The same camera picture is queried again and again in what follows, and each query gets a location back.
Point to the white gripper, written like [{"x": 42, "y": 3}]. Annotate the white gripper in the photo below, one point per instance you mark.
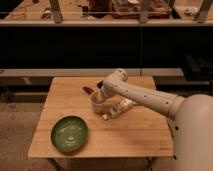
[{"x": 103, "y": 93}]

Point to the white ceramic cup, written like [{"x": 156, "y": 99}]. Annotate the white ceramic cup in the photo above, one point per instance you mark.
[{"x": 97, "y": 102}]

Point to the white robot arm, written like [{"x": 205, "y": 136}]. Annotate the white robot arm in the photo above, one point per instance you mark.
[{"x": 192, "y": 116}]

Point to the green ceramic bowl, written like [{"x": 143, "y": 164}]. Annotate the green ceramic bowl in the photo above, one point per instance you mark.
[{"x": 69, "y": 134}]

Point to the black smartphone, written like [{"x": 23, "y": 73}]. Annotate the black smartphone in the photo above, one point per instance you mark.
[{"x": 100, "y": 84}]

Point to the small dark red object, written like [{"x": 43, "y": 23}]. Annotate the small dark red object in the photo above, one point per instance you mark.
[{"x": 88, "y": 90}]

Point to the wooden table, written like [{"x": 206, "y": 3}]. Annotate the wooden table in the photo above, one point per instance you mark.
[{"x": 139, "y": 132}]

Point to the long wooden shelf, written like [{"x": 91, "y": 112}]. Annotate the long wooden shelf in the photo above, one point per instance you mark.
[{"x": 106, "y": 12}]

